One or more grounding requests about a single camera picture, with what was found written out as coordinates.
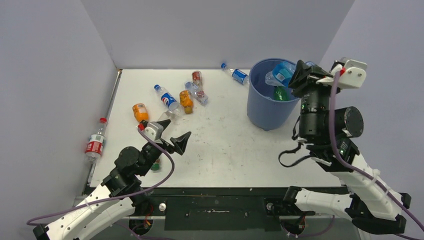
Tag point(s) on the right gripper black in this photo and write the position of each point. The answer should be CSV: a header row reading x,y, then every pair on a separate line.
x,y
301,73

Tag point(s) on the crushed clear bottle blue cap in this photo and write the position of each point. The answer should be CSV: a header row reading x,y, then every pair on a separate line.
x,y
196,92

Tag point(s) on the red cap red label bottle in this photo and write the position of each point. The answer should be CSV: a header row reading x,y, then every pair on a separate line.
x,y
95,145

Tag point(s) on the crushed blue label bottle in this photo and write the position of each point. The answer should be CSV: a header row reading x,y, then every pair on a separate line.
x,y
281,75

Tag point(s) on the pepsi bottle blue label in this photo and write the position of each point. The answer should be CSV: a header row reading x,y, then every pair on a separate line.
x,y
168,100

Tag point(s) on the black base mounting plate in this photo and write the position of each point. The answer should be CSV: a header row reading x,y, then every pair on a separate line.
x,y
214,209

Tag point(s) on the green plastic bottle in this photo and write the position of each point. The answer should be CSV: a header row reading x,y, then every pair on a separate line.
x,y
281,94

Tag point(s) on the far blue label bottle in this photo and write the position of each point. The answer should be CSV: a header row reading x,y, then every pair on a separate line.
x,y
236,74

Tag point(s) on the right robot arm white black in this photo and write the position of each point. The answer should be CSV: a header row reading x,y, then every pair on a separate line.
x,y
328,133

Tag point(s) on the orange juice bottle gold cap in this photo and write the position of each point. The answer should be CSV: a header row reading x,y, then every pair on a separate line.
x,y
186,102

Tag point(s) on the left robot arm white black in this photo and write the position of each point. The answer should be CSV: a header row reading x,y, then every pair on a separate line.
x,y
120,193

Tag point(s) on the red label small bottle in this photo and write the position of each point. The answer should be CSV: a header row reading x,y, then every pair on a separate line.
x,y
197,78

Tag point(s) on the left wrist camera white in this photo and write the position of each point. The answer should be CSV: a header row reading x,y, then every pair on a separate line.
x,y
152,130

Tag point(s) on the blue plastic bin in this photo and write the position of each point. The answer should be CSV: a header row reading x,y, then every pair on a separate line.
x,y
262,109

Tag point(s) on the green cap tea bottle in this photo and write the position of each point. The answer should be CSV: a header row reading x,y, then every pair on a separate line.
x,y
156,165

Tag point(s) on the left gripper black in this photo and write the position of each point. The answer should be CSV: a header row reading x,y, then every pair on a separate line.
x,y
178,144

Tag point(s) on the clear bottle silver cap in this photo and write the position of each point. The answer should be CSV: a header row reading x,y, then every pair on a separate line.
x,y
168,115

